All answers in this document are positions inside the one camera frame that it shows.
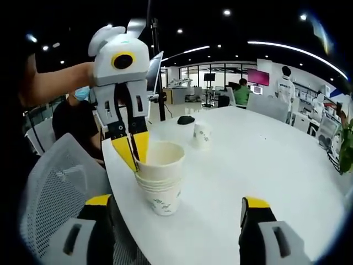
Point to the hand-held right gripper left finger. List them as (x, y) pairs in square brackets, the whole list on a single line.
[(85, 243)]

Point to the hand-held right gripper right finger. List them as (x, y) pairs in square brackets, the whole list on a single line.
[(270, 245)]

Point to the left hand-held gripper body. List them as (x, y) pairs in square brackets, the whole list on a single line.
[(107, 69)]

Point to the printed white paper cup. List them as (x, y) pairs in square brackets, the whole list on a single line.
[(165, 165), (202, 136)]

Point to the group of white paper cups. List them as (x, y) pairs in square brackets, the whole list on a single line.
[(162, 201)]

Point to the black tripod stand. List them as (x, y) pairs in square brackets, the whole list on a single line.
[(162, 110)]

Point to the wooden cabinet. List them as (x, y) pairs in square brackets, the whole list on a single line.
[(169, 96)]

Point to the laptop on stand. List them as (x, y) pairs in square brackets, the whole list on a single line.
[(154, 71)]

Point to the grey mesh office chair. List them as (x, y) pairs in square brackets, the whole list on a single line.
[(55, 179)]

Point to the curved ceiling light strip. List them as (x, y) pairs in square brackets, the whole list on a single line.
[(298, 51), (187, 51)]

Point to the black monitor on rolling stand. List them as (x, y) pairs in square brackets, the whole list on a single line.
[(209, 76)]

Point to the white table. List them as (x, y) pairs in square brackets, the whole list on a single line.
[(248, 165)]

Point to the small white monitor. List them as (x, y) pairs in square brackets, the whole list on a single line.
[(257, 90)]

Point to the green potted plant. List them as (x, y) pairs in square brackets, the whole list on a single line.
[(347, 149)]

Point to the group of ceiling spotlights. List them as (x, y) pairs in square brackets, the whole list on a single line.
[(226, 12)]

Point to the white mesh chair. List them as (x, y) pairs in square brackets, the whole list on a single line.
[(267, 109)]

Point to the magenta wall screen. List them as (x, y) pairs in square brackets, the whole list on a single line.
[(258, 77)]

